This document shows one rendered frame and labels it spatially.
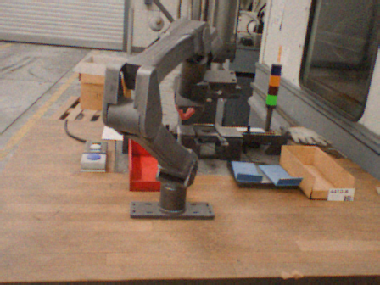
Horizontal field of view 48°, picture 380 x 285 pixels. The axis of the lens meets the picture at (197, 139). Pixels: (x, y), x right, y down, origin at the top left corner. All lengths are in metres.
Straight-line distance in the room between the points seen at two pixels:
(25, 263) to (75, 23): 9.89
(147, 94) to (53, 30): 10.04
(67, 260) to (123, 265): 0.11
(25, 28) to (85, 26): 1.34
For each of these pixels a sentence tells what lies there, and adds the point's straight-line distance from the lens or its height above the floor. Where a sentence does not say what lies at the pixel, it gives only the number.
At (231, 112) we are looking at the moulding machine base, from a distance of 4.56.
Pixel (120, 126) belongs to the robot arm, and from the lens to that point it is 0.78.
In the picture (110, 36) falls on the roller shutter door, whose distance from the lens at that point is 10.56.
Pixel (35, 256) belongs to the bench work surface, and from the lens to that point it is 0.90.
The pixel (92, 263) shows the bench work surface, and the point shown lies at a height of 0.90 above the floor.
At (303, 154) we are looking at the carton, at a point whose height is 0.94.
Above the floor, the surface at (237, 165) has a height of 0.92.
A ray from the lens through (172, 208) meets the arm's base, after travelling 1.01.
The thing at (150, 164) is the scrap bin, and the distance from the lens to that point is 1.31.
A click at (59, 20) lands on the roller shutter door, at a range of 10.70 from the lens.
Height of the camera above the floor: 1.39
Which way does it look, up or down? 18 degrees down
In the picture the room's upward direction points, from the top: 6 degrees clockwise
